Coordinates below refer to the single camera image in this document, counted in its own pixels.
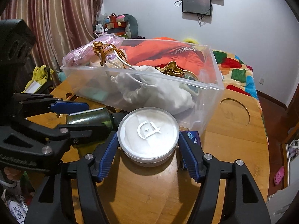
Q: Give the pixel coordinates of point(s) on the wooden desk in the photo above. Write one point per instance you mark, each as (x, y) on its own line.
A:
(229, 144)

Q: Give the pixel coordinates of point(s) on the small wall monitor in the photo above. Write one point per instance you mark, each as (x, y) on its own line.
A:
(196, 3)

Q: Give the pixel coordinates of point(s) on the wall outlet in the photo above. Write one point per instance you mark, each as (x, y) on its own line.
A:
(262, 81)

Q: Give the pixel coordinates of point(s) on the dark green glass bottle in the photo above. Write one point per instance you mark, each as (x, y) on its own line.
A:
(93, 119)

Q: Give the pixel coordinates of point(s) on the person's white printed clothing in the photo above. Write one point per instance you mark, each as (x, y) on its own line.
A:
(16, 207)

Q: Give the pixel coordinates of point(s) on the person's left hand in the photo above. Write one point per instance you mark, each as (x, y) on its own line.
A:
(9, 175)

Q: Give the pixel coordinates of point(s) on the blue packet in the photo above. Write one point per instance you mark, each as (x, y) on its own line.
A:
(193, 137)

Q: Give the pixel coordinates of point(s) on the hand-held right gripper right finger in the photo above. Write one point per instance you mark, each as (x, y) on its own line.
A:
(189, 154)

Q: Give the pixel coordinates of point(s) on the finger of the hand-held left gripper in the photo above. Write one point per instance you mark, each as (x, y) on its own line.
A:
(70, 107)
(74, 130)

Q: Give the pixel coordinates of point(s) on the yellow cloth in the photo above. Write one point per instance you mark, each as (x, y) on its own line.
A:
(39, 74)

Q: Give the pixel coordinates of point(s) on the grey plush toy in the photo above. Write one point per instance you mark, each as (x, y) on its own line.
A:
(132, 25)

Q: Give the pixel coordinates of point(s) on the striped pink curtain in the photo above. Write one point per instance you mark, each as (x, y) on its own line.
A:
(58, 16)

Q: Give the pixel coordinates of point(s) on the yellow green plush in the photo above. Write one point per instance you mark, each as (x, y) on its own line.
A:
(190, 40)

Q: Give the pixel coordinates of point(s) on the pink clog shoe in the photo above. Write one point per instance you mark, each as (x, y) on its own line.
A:
(279, 176)

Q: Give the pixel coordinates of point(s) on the orange jacket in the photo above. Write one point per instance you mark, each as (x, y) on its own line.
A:
(163, 51)

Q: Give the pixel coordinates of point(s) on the colourful patterned blanket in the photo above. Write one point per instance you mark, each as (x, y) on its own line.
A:
(238, 74)

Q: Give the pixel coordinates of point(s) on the round pale pink mini vacuum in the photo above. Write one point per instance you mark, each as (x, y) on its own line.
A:
(149, 140)

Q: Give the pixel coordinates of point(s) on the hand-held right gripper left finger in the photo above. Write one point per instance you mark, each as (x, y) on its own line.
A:
(108, 154)

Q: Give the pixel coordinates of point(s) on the gold ribbon ornament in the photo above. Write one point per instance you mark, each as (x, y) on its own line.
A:
(174, 67)

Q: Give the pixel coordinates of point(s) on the clear plastic box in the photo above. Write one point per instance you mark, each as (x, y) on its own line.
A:
(205, 102)

